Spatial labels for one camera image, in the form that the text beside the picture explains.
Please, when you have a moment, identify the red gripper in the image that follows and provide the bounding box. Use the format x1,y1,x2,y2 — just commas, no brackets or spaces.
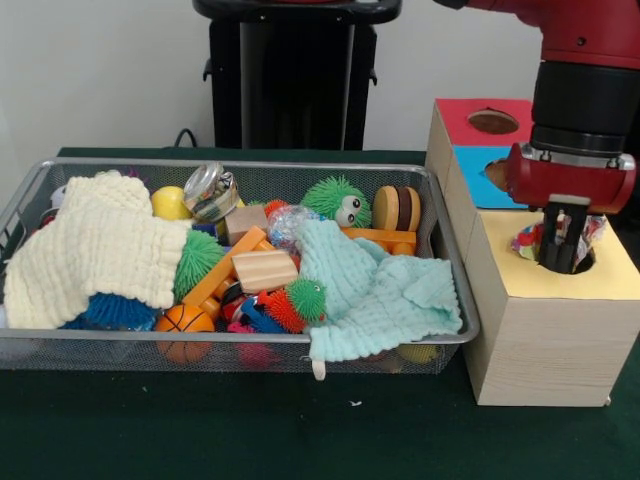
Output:
503,144,638,275

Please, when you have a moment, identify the multicoloured knotted rope toy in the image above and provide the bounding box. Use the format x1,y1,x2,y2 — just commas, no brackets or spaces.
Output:
509,214,609,267

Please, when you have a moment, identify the mint green muslin cloth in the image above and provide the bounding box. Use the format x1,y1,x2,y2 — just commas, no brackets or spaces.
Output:
294,219,464,382

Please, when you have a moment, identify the wooden box with three holes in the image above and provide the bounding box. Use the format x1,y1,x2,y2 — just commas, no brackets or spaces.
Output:
425,97,640,409

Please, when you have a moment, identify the clear mesh bin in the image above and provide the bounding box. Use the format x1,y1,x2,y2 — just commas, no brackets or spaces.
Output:
0,157,482,376

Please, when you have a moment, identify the wooden striped burger toy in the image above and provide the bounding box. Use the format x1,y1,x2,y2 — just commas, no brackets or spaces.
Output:
373,184,423,232

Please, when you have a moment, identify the green spiky ball with eyes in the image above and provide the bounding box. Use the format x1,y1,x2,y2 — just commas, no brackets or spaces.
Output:
299,174,374,229

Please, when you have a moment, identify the green and orange spiky caterpillar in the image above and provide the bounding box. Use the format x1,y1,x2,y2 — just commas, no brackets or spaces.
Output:
257,278,329,334

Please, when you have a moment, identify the clear glitter ball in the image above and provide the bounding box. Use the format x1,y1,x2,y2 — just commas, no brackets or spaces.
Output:
267,203,321,251

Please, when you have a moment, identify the ridged wooden block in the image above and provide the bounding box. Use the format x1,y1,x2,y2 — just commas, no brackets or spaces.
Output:
232,249,300,294

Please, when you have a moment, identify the dark green table cloth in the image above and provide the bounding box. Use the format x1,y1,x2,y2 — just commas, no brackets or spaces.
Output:
0,145,640,480

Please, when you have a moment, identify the small orange basketball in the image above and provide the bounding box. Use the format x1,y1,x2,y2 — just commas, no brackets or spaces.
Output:
154,303,216,364

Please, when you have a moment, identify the yellow ball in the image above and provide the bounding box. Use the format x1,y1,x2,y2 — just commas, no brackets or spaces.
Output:
151,185,194,221

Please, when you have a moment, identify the cream muslin cloth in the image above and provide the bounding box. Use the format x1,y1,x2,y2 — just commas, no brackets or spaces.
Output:
2,172,194,330

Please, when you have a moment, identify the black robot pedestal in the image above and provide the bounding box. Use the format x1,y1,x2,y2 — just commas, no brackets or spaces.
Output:
192,0,404,151

